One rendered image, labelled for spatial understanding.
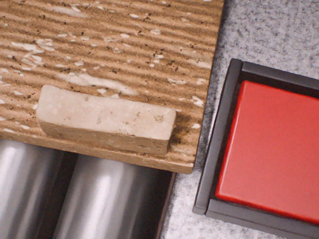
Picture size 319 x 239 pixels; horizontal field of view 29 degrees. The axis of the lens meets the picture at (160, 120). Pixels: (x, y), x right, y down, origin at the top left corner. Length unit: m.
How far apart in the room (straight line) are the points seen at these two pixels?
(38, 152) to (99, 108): 0.06
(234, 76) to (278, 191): 0.06
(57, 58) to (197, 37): 0.07
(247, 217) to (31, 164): 0.11
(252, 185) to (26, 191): 0.11
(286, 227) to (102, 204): 0.08
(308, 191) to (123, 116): 0.09
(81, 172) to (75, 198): 0.01
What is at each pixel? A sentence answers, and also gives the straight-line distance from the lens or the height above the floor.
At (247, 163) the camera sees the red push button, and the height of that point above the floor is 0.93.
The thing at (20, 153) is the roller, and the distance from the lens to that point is 0.31.
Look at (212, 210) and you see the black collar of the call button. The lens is 0.28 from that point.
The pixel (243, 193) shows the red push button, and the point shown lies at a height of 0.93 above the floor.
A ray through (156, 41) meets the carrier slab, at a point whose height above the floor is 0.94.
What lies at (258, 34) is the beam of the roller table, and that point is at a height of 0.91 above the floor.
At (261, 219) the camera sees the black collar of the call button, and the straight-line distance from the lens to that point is 0.29.
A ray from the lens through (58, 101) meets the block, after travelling 0.26.
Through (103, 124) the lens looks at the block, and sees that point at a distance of 0.26.
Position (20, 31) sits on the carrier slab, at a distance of 0.31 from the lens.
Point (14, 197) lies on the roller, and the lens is 0.30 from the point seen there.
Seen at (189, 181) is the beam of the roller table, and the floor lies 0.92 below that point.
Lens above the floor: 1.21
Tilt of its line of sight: 72 degrees down
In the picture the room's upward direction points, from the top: 5 degrees clockwise
